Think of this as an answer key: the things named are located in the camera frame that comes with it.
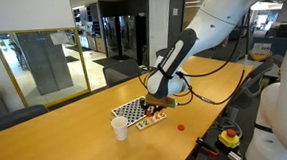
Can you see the black glass door cabinet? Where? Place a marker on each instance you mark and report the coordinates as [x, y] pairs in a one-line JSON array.
[[127, 37]]

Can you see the yellow framed glass panel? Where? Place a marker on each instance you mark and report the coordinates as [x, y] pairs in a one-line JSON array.
[[13, 81]]

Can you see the yellow emergency stop button box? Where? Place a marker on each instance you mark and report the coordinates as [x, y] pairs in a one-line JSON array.
[[229, 140]]

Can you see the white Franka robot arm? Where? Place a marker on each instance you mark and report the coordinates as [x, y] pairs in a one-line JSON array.
[[213, 19]]

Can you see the brown wrist camera block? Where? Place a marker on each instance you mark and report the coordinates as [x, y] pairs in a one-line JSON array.
[[161, 101]]

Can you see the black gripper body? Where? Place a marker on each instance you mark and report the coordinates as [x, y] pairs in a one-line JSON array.
[[143, 101]]

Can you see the wooden number puzzle board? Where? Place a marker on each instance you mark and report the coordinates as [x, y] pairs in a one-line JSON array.
[[151, 121]]

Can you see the black white calibration board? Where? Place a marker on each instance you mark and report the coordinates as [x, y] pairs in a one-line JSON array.
[[130, 111]]

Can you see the silver metal block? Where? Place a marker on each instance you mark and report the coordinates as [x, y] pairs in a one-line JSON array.
[[235, 157]]

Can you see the black and red tool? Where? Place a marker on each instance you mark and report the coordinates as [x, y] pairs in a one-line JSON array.
[[204, 145]]

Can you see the white paper cup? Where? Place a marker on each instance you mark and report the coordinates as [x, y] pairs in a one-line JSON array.
[[120, 129]]

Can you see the white and yellow sign board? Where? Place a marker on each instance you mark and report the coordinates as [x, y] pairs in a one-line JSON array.
[[261, 48]]

